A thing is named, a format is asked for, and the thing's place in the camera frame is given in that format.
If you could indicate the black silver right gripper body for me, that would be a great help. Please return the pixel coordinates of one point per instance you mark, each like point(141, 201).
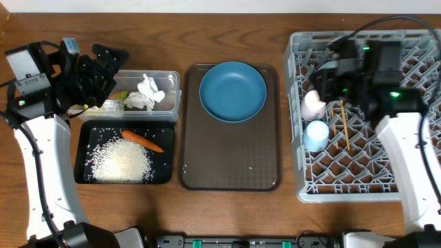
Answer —
point(348, 87)

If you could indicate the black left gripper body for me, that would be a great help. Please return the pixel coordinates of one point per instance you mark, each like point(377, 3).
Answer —
point(83, 83)

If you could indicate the orange carrot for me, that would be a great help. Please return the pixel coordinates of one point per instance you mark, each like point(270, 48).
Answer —
point(135, 138)

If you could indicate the pink plastic cup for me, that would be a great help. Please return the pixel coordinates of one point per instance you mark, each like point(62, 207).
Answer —
point(311, 107)

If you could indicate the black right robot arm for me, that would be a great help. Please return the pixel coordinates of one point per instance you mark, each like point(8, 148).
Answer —
point(397, 115)

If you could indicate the clear plastic waste bin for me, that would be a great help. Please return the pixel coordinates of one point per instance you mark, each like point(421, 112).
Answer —
point(127, 80)

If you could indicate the black rectangular tray bin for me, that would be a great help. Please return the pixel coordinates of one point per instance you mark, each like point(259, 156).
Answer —
point(95, 133)

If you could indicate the grey plastic dishwasher rack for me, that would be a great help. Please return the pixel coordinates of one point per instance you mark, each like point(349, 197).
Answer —
point(362, 174)

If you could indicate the light blue plastic cup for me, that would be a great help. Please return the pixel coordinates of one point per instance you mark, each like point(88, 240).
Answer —
point(316, 136)

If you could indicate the dark blue plate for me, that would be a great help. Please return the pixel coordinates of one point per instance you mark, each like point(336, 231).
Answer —
point(233, 92)

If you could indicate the white paper napkin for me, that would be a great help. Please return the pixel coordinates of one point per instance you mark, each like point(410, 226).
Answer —
point(138, 100)

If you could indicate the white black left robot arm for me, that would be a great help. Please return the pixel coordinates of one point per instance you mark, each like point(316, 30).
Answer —
point(57, 218)

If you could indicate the dark brown serving tray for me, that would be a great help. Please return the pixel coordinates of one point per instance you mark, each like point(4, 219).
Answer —
point(221, 156)

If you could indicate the spilled white rice pile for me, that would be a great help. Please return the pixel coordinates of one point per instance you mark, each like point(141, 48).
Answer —
point(119, 161)

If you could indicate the yellow green snack wrapper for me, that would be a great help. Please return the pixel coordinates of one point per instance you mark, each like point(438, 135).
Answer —
point(114, 103)

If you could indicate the wooden chopstick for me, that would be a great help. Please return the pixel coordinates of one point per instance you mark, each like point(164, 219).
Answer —
point(334, 127)
point(344, 120)

